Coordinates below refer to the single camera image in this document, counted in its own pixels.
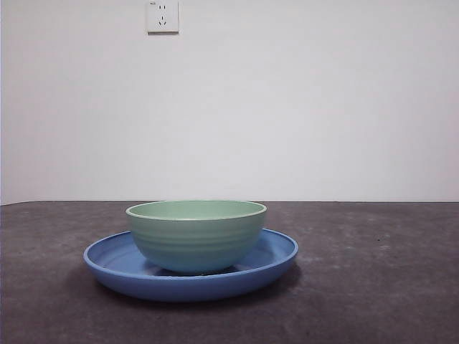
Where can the pale green ribbed bowl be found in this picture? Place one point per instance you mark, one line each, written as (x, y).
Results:
(195, 240)

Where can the blue round plate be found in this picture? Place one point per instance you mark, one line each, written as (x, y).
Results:
(190, 288)

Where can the white wall socket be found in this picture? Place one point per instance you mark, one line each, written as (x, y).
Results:
(163, 18)

